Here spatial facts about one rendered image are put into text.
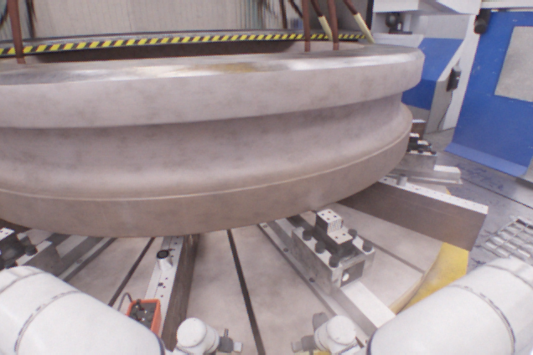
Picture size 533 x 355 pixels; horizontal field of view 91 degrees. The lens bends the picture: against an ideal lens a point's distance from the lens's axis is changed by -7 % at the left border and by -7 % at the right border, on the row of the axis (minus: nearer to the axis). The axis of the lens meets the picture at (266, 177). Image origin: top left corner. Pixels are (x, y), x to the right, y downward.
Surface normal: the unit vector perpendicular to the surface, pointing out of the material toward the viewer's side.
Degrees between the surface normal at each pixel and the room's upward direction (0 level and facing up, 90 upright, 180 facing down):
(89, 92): 90
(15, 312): 26
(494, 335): 40
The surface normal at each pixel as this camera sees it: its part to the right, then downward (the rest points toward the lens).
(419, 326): -0.67, -0.70
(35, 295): 0.03, -0.92
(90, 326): 0.48, -0.79
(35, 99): -0.10, 0.46
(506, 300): 0.11, -0.73
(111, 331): 0.65, -0.72
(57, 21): 0.48, 0.40
